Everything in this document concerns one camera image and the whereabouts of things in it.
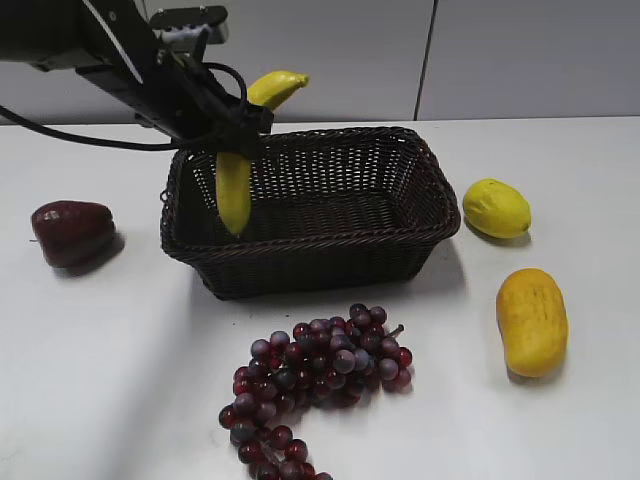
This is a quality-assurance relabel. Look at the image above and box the orange yellow mango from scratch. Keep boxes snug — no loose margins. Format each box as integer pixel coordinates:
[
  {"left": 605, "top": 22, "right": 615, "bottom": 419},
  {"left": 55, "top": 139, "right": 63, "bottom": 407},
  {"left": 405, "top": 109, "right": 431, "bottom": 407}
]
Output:
[{"left": 496, "top": 268, "right": 569, "bottom": 378}]

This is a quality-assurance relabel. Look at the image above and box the black cable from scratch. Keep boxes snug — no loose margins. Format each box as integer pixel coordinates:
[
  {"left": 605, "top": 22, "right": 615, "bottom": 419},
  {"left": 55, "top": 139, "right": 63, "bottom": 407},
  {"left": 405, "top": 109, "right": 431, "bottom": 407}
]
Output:
[{"left": 0, "top": 61, "right": 251, "bottom": 152}]

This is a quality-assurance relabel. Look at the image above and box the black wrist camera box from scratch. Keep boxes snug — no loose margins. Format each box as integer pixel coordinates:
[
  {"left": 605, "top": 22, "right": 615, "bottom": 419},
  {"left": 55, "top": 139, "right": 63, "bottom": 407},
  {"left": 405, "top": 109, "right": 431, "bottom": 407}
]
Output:
[{"left": 149, "top": 5, "right": 229, "bottom": 45}]

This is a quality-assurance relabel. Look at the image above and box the dark red apple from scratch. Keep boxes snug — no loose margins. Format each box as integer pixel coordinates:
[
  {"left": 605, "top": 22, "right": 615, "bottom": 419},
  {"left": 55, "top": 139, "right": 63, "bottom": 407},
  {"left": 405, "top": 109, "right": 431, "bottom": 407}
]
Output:
[{"left": 30, "top": 200, "right": 116, "bottom": 268}]

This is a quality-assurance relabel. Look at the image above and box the yellow lemon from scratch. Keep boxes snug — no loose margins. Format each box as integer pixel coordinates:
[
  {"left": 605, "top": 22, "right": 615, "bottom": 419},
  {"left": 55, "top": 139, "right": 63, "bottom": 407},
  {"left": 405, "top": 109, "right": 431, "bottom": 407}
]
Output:
[{"left": 462, "top": 178, "right": 532, "bottom": 239}]

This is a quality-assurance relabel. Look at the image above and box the dark brown wicker basket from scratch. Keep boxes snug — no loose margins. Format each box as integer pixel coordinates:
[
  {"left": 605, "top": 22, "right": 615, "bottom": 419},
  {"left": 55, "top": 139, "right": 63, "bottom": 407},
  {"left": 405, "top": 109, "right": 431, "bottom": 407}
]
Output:
[{"left": 160, "top": 126, "right": 461, "bottom": 300}]

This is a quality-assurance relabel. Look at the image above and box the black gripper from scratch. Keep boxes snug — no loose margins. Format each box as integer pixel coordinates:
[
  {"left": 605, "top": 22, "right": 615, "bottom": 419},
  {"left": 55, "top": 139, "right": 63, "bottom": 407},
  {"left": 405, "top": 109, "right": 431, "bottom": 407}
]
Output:
[{"left": 75, "top": 29, "right": 274, "bottom": 159}]

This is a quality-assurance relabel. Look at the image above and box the yellow banana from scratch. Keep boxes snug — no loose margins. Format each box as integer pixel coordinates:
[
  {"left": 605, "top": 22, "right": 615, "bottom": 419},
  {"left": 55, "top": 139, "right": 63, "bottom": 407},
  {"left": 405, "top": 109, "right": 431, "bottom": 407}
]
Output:
[{"left": 215, "top": 70, "right": 310, "bottom": 237}]

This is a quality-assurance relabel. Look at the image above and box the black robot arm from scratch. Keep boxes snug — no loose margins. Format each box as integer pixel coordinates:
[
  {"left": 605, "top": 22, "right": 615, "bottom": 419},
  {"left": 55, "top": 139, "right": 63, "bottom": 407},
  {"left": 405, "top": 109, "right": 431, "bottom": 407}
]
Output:
[{"left": 1, "top": 1, "right": 274, "bottom": 160}]

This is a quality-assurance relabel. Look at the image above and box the purple grape bunch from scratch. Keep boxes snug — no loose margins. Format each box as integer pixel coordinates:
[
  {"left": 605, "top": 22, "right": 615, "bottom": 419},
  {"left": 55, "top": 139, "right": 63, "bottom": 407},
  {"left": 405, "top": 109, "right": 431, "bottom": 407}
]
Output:
[{"left": 218, "top": 303, "right": 413, "bottom": 479}]

